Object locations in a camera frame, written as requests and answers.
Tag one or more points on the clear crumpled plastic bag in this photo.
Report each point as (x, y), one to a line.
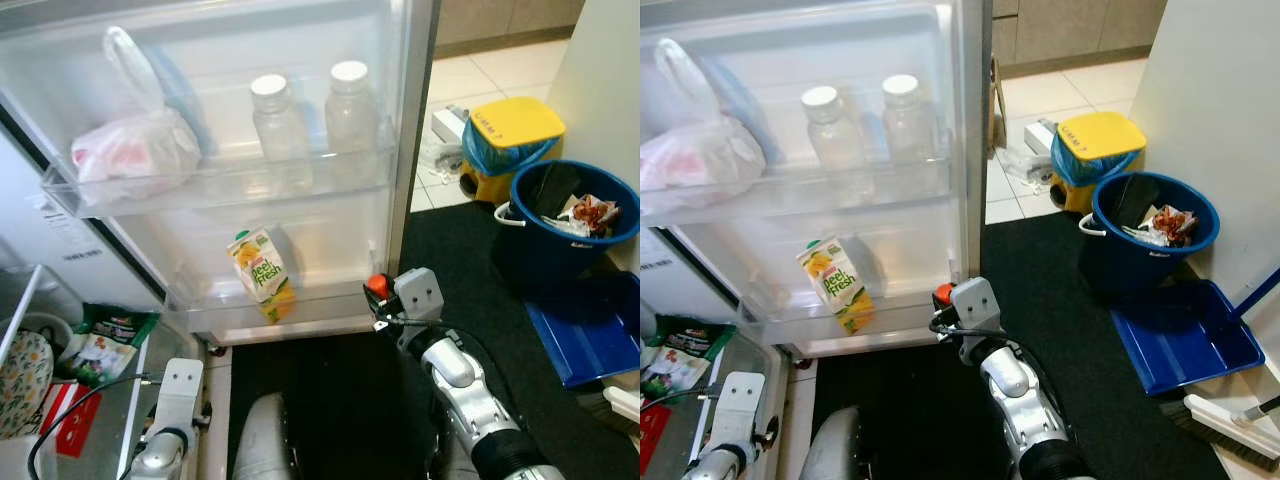
(1025, 168)
(440, 162)

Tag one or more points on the red white crumpled wrappers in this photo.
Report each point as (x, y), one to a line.
(590, 212)
(1165, 225)

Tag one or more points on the small orange cap bottle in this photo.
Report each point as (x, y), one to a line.
(378, 286)
(943, 295)

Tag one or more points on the yellow green juice carton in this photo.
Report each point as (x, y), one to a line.
(835, 285)
(262, 275)

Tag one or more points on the blue plastic bag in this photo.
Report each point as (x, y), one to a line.
(190, 100)
(745, 105)

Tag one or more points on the blue plastic bucket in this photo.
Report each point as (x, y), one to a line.
(1140, 265)
(560, 255)

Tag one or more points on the green food packet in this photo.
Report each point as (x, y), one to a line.
(675, 355)
(110, 345)

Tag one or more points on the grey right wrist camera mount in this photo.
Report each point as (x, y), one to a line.
(420, 300)
(975, 315)

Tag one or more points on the beige kitchen cabinets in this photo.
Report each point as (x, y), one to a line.
(510, 22)
(1080, 30)

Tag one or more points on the clear fridge crisper drawer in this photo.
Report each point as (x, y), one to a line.
(130, 420)
(740, 400)

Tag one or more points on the bright blue left wrist camera mount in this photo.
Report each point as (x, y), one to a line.
(735, 415)
(178, 400)

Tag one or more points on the silver fridge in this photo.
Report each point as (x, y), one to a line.
(300, 250)
(900, 260)

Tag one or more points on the clear bottle white cap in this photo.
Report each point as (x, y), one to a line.
(908, 125)
(280, 130)
(350, 115)
(832, 140)

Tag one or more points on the small white box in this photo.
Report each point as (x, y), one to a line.
(450, 122)
(1040, 135)

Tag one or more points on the white pink plastic bag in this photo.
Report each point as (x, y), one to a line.
(700, 160)
(135, 150)

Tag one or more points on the floral patterned bowl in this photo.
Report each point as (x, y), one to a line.
(22, 385)

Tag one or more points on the silver robot leg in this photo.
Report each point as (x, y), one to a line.
(262, 440)
(830, 450)

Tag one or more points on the yellow lid trash bin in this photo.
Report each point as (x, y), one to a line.
(1100, 150)
(515, 135)

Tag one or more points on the clear fridge door shelf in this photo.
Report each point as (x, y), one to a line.
(250, 180)
(330, 300)
(910, 310)
(830, 190)

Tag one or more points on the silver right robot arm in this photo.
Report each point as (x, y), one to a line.
(480, 410)
(1030, 420)

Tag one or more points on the red flat packet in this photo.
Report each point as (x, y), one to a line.
(652, 435)
(70, 420)

